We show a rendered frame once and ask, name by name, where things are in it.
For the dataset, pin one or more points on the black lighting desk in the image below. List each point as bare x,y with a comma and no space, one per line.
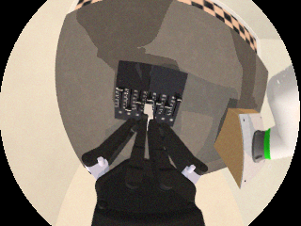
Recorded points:
154,85

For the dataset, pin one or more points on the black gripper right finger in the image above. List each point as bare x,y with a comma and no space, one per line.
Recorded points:
180,155

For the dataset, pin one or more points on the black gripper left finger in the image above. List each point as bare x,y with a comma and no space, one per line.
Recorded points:
98,160

